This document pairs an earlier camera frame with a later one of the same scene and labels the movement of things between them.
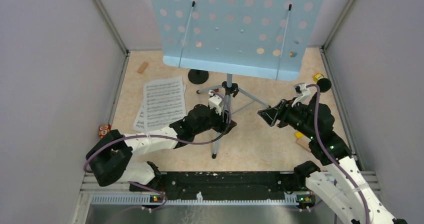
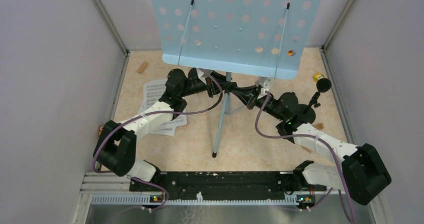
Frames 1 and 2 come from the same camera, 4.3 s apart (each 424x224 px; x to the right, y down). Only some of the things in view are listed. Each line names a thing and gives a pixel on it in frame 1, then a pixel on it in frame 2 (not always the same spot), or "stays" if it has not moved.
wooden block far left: [142, 68] stays
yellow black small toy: [317, 76] stays
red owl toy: [103, 129] stays
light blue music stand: [261, 31] stays
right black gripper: [282, 109] → [247, 96]
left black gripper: [224, 127] → [221, 80]
